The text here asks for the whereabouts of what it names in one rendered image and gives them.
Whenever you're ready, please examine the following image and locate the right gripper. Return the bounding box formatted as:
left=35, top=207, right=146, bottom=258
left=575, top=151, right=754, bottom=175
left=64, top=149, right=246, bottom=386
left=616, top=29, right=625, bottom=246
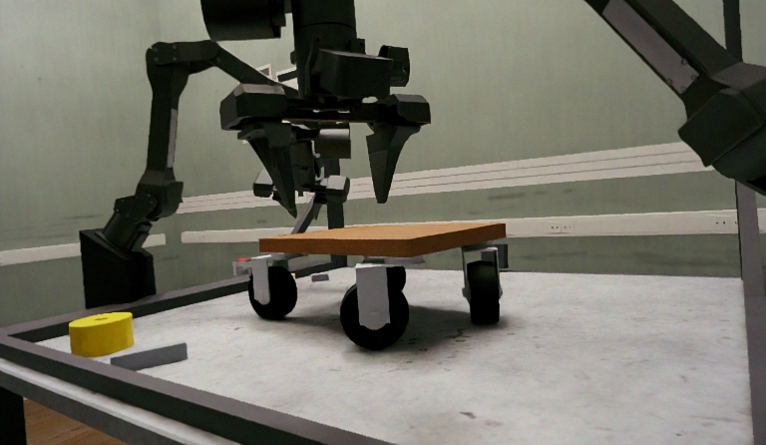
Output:
left=252, top=154, right=350, bottom=220

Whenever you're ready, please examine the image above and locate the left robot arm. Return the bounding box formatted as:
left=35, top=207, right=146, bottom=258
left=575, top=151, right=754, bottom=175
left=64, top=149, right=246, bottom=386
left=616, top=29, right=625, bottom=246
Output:
left=200, top=0, right=766, bottom=197

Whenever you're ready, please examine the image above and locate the yellow short cylinder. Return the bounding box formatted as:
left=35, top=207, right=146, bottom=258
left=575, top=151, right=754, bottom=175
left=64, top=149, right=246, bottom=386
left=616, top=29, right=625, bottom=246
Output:
left=69, top=312, right=134, bottom=358

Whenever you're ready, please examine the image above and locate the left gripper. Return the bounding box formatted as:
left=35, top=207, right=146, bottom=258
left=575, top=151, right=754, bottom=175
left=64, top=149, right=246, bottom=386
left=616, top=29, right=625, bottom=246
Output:
left=219, top=23, right=431, bottom=211

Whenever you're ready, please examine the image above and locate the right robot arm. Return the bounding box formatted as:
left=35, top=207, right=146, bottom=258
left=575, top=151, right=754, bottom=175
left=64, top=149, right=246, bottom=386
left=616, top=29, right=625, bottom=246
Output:
left=94, top=39, right=351, bottom=253

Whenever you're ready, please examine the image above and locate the grey flat bar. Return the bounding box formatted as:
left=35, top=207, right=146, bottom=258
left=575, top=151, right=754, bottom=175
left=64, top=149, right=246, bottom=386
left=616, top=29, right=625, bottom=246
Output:
left=110, top=340, right=188, bottom=371

